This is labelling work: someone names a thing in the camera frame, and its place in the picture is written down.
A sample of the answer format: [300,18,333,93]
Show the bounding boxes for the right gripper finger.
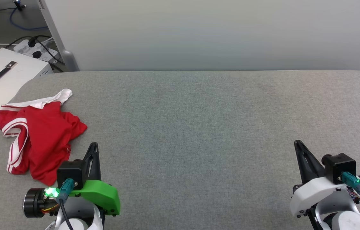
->
[294,140,315,185]
[297,140,326,182]

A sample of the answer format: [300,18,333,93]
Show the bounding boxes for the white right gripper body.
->
[290,175,360,218]

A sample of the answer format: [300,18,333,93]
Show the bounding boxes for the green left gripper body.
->
[69,180,121,216]

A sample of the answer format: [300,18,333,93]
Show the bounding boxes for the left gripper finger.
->
[95,149,102,181]
[82,142,99,181]

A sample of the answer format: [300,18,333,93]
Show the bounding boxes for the red Bulls basketball jersey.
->
[0,88,88,186]

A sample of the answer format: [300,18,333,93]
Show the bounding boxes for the white power strip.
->
[13,36,59,64]

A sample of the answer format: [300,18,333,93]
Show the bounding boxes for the white partition panel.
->
[43,0,360,72]

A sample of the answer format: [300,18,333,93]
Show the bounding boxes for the white paper label strap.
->
[91,204,103,230]

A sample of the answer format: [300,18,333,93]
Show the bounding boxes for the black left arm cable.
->
[58,197,74,230]

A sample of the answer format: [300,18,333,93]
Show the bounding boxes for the black power cable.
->
[4,34,66,73]

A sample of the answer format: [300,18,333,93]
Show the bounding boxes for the white box with black handle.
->
[0,48,54,138]

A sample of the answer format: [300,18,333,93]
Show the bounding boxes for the grey metal partition post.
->
[37,0,80,72]

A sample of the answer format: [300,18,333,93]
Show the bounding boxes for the blue floor cable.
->
[9,7,49,31]

